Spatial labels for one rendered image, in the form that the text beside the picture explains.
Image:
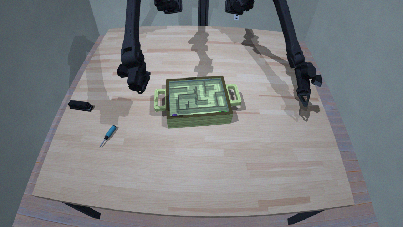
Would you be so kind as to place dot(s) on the blue-handled screwdriver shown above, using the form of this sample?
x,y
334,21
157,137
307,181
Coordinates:
x,y
109,133

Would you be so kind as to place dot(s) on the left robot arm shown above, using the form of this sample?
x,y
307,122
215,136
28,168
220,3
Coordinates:
x,y
294,54

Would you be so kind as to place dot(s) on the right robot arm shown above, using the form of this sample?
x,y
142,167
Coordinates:
x,y
132,58

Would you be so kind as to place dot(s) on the wooden ball maze board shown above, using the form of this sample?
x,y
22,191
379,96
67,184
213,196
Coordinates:
x,y
197,101

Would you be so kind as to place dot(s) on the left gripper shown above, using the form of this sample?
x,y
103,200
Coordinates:
x,y
303,92

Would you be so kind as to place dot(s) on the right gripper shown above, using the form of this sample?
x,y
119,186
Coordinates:
x,y
145,82

